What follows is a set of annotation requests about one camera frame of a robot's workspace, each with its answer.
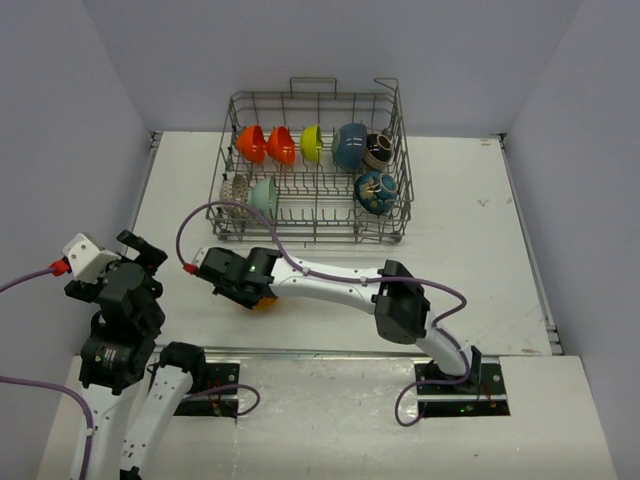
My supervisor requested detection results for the yellow ribbed bowl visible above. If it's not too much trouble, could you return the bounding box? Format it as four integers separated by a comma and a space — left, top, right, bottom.
248, 297, 278, 311

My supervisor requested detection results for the mint green bowl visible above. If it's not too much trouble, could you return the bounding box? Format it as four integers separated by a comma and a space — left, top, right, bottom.
249, 176, 278, 220

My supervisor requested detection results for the brown patterned white bowl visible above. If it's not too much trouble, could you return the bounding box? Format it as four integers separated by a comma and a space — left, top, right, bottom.
219, 175, 250, 219

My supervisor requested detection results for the grey wire dish rack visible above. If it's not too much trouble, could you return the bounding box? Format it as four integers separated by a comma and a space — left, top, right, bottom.
206, 78, 414, 243

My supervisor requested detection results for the lime green bowl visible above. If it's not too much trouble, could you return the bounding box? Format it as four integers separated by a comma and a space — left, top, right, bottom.
299, 124, 323, 163

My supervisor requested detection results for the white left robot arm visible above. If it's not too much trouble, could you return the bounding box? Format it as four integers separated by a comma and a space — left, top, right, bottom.
63, 230, 208, 479

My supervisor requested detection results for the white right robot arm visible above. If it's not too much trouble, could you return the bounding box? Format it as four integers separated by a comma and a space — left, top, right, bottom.
183, 247, 482, 393

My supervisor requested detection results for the orange bowl far left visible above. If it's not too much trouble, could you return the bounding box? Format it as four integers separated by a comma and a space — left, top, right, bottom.
236, 125, 266, 164

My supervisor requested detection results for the orange bowl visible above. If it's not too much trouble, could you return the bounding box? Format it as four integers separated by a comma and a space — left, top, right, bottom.
236, 125, 266, 164
266, 126, 296, 166

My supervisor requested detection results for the blue floral bowl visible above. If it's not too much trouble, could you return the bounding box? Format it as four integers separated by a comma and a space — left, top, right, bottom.
354, 171, 398, 215

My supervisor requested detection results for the dark blue glazed bowl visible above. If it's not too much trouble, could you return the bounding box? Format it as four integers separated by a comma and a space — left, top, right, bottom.
331, 123, 367, 172

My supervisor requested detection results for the black striped bowl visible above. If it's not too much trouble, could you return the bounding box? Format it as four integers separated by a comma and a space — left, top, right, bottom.
362, 133, 392, 171

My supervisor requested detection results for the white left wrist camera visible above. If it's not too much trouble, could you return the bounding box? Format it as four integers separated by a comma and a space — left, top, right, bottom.
62, 233, 121, 284

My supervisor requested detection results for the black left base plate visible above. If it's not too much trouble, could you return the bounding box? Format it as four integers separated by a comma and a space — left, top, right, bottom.
174, 362, 240, 419

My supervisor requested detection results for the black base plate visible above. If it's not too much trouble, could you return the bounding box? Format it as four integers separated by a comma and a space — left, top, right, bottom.
174, 362, 240, 419
416, 362, 510, 418

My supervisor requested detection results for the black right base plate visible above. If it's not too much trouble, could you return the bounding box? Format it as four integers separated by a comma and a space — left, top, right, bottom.
416, 362, 510, 418

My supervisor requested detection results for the right aluminium table rail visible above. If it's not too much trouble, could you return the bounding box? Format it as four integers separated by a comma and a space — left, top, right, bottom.
497, 132, 564, 356

